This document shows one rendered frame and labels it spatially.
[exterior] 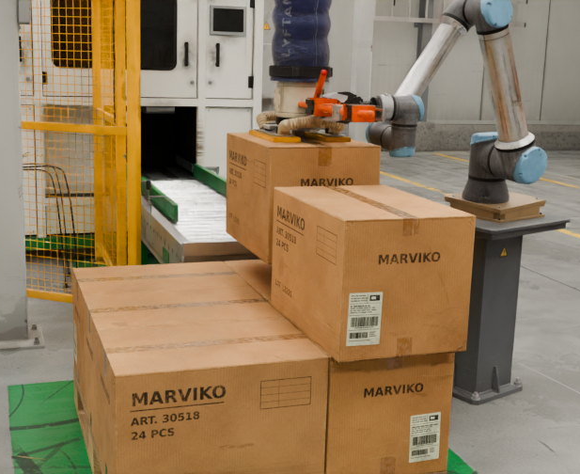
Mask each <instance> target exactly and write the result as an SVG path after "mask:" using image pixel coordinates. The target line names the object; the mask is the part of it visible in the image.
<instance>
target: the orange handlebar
mask: <svg viewBox="0 0 580 474"><path fill-rule="evenodd" d="M333 104H340V103H323V104H319V105H318V110H320V111H323V112H322V113H325V114H332V105H333ZM340 105H343V104H340ZM298 106H299V107H303V108H306V102H298ZM374 115H375V114H374V112H373V111H370V110H369V111H364V110H360V111H358V112H357V116H358V117H359V118H373V117H374Z"/></svg>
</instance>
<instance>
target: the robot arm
mask: <svg viewBox="0 0 580 474"><path fill-rule="evenodd" d="M511 16H512V5H511V2H510V0H456V1H455V2H453V3H452V4H451V5H450V6H448V8H447V9H446V10H445V11H444V12H443V14H442V15H441V17H440V23H441V24H440V25H439V27H438V28H437V30H436V31H435V33H434V35H433V36H432V38H431V40H430V41H429V43H428V44H427V46H426V47H425V49H424V50H423V52H422V53H421V55H420V57H419V58H418V60H417V61H416V63H415V64H414V66H413V67H412V68H411V70H410V71H409V73H408V75H407V76H406V78H405V79H404V81H403V82H402V84H401V85H400V87H399V89H398V90H397V92H396V93H395V95H387V93H385V94H384V95H376V96H375V97H372V98H371V99H370V101H365V102H363V99H361V98H362V97H359V96H358V97H356V96H357V95H354V94H352V93H351V92H348V91H343V92H333V93H326V94H323V95H321V97H323V98H326V99H338V100H339V102H340V104H372V105H379V108H383V109H385V118H384V119H385V122H382V121H378V122H371V123H370V124H369V125H368V127H367V129H366V139H367V141H368V142H369V144H373V145H377V146H381V148H382V149H385V150H389V155H390V156H391V157H412V156H414V155H415V140H416V128H417V122H418V121H421V120H422V119H423V115H424V104H423V102H422V100H421V98H420V97H421V95H422V94H423V92H424V91H425V89H426V88H427V86H428V85H429V83H430V81H431V79H432V78H433V76H434V75H435V74H436V73H437V71H438V70H439V68H440V67H441V65H442V64H443V62H444V60H445V59H446V57H447V55H448V54H449V52H450V51H451V49H452V48H453V46H454V45H455V43H456V41H457V40H458V38H459V37H460V36H464V35H466V33H467V32H468V30H469V29H470V28H471V27H472V26H475V27H476V31H477V35H478V40H479V45H480V50H481V54H482V59H483V64H484V69H485V73H486V78H487V83H488V88H489V92H490V97H491V101H492V106H493V111H494V119H495V124H496V129H497V132H490V133H476V134H473V135H472V138H471V143H470V157H469V170H468V180H467V183H466V185H465V187H464V189H463V190H462V198H463V199H464V200H467V201H471V202H476V203H483V204H499V203H505V202H508V201H509V191H508V187H507V185H506V180H509V181H512V182H517V183H520V184H532V183H534V182H536V181H538V180H539V179H540V178H541V176H542V175H543V173H544V171H545V169H546V167H547V155H546V153H545V151H544V150H543V149H541V148H539V147H536V143H535V137H534V135H533V134H532V133H530V132H528V131H527V126H526V121H525V111H524V107H523V102H522V96H521V91H520V87H519V81H518V76H517V71H516V66H515V61H514V56H513V51H512V46H511V41H510V35H509V22H510V20H511Z"/></svg>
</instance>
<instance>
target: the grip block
mask: <svg viewBox="0 0 580 474"><path fill-rule="evenodd" d="M323 103H339V100H338V99H326V98H307V99H306V114H307V115H314V117H332V114H325V113H322V112H323V111H320V110H318V105H319V104H323Z"/></svg>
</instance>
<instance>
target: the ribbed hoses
mask: <svg viewBox="0 0 580 474"><path fill-rule="evenodd" d="M275 113H276V111H268V112H267V111H266V112H263V113H260V114H258V115H257V117H256V120H257V123H258V126H259V128H260V129H265V128H263V124H265V123H269V121H275V117H277V115H276V114H275ZM320 118H321V117H312V116H305V117H299V118H298V117H297V118H290V119H284V120H282V121H281V122H280V123H279V124H278V130H277V131H278V132H277V133H278V134H282V135H287V134H289V132H290V130H293V129H294V130H295V129H300V128H301V129H302V128H312V127H314V128H320V127H322V128H327V129H328V128H329V131H328V132H329V134H333V135H338V134H340V132H341V131H342V130H343V129H344V126H345V124H344V123H338V122H331V121H325V120H322V119H320Z"/></svg>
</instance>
